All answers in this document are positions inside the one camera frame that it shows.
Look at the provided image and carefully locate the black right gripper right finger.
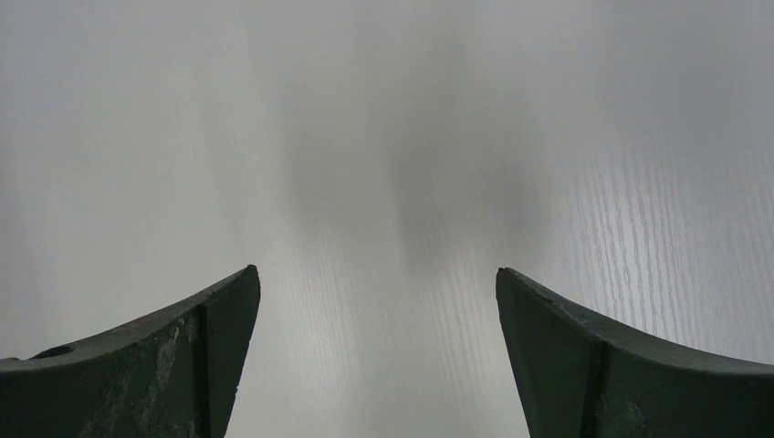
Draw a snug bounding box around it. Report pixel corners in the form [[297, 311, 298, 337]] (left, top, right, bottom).
[[496, 268, 773, 437]]

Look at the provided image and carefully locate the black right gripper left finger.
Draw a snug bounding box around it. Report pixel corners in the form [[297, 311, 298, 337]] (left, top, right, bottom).
[[1, 266, 260, 437]]

